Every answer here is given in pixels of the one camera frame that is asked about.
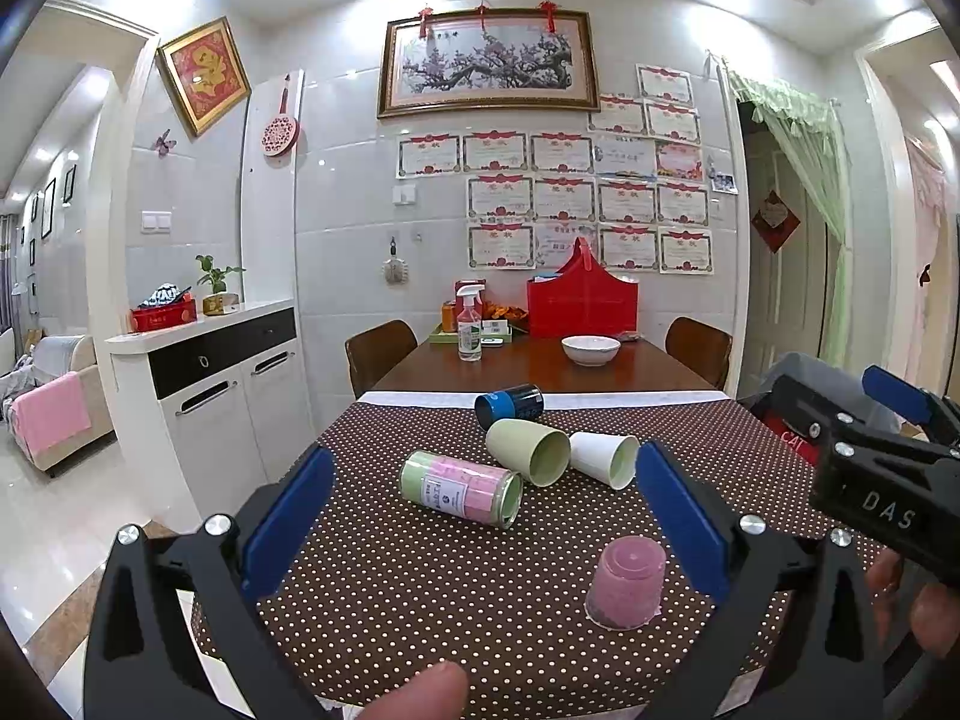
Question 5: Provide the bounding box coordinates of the red diamond door sticker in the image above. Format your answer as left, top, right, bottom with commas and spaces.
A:
751, 191, 802, 252

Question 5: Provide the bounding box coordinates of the green and pink tin can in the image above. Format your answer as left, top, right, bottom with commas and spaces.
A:
398, 450, 524, 531

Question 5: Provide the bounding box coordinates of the brown wooden chair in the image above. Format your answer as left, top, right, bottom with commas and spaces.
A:
664, 316, 734, 391
345, 319, 419, 400

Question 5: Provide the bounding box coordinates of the white cup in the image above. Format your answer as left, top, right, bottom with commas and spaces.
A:
568, 431, 640, 491

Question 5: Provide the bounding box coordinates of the person's left hand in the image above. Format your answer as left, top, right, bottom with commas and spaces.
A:
351, 661, 470, 720

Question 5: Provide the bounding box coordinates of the red round hanging ornament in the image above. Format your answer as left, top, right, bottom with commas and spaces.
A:
260, 73, 301, 164

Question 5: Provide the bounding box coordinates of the green serving tray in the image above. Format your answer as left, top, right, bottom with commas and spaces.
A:
429, 321, 512, 347

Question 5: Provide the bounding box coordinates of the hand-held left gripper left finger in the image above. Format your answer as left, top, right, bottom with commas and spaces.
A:
82, 448, 338, 720

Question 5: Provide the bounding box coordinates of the pink towel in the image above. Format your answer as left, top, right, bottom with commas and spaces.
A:
13, 371, 92, 458

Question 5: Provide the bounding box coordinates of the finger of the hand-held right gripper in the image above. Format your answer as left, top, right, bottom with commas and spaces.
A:
769, 373, 863, 458
861, 365, 960, 447

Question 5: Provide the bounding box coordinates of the brown polka-dot tablecloth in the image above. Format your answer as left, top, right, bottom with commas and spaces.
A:
191, 397, 901, 707

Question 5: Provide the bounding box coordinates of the beige sofa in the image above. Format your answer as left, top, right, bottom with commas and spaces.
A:
0, 334, 113, 477

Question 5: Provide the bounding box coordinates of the red tin box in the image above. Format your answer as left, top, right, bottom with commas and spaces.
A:
131, 298, 197, 332

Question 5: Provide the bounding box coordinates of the white ceramic bowl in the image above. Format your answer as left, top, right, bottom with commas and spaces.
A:
561, 335, 622, 367

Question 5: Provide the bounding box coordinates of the group of wall certificates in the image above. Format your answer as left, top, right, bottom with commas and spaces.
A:
396, 64, 713, 275

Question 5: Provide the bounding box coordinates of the pink plastic cup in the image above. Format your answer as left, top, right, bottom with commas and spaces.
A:
585, 536, 667, 629

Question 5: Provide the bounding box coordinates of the grey plastic bin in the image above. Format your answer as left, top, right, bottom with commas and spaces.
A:
757, 351, 923, 436

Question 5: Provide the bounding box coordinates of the potted green plant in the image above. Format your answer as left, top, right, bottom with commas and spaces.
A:
195, 255, 245, 314

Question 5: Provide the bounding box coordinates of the framed plum blossom painting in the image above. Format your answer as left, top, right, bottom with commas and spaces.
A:
377, 7, 601, 119

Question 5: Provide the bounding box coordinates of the clear spray bottle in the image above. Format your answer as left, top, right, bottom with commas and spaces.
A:
456, 283, 483, 362

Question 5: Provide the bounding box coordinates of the dark blue cup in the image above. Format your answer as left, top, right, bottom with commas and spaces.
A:
474, 383, 544, 430

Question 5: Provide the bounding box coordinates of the green door curtain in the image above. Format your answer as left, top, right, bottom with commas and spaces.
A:
727, 67, 856, 368

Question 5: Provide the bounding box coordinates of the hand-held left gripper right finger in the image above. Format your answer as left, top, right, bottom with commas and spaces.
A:
636, 439, 882, 720

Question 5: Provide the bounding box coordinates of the white sideboard cabinet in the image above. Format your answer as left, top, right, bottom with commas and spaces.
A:
105, 298, 301, 533

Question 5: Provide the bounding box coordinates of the framed red and gold picture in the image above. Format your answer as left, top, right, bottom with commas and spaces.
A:
156, 16, 252, 138

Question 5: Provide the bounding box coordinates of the light green cup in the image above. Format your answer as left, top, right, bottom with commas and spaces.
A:
485, 418, 572, 484

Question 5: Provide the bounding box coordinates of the person's right hand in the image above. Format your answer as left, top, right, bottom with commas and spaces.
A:
868, 547, 960, 657

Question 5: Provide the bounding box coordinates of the red gift bag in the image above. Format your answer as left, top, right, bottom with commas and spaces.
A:
526, 237, 640, 340

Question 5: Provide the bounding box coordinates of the white door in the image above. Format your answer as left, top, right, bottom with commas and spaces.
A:
739, 142, 826, 391

